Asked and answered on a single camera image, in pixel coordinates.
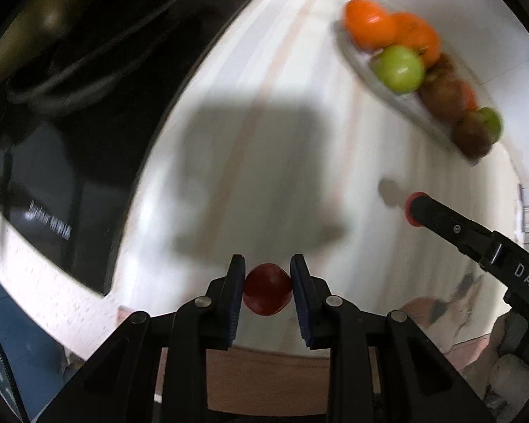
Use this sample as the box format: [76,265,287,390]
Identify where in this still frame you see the red cherry tomato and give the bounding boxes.
[404,191,427,227]
[243,263,292,316]

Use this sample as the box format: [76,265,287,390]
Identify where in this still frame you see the large orange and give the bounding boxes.
[391,12,440,69]

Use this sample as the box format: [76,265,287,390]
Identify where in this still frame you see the calico cat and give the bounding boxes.
[401,273,484,353]

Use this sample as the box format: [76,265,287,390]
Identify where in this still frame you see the green apple right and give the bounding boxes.
[478,107,504,144]

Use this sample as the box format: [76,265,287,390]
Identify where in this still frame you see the green apple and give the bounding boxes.
[478,107,504,144]
[371,45,425,94]

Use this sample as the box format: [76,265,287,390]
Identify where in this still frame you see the brown red apple right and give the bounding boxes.
[451,111,492,160]

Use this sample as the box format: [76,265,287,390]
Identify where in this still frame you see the brown red apple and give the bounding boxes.
[418,72,464,125]
[451,111,492,160]

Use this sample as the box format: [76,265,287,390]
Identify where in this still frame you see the brown red apple left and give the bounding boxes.
[418,72,464,125]

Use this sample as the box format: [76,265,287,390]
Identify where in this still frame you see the dark small orange back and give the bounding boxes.
[426,53,455,75]

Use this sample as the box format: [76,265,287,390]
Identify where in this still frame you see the green apple left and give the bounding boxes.
[371,45,425,94]

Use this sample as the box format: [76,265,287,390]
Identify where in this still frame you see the floral white fruit plate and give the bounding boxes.
[333,22,492,165]

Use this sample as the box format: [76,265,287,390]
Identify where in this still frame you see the black induction cooktop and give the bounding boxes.
[0,0,251,294]

